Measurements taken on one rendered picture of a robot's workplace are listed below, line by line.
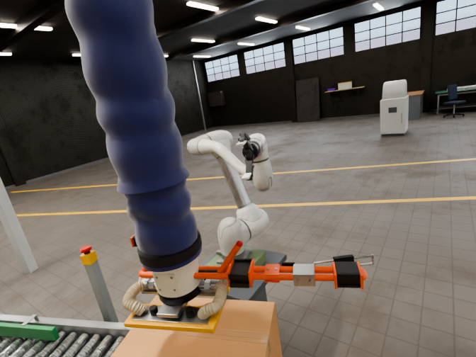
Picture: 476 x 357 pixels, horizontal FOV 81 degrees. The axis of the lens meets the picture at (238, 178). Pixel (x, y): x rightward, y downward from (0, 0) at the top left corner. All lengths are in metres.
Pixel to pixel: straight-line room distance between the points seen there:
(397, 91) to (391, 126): 0.94
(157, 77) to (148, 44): 0.09
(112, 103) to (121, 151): 0.13
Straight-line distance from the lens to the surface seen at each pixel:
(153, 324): 1.13
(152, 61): 0.88
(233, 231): 1.75
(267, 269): 1.01
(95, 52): 0.88
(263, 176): 1.38
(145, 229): 0.95
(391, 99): 9.08
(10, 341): 2.59
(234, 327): 1.28
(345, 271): 0.98
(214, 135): 1.86
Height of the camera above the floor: 1.84
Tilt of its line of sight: 17 degrees down
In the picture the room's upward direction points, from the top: 9 degrees counter-clockwise
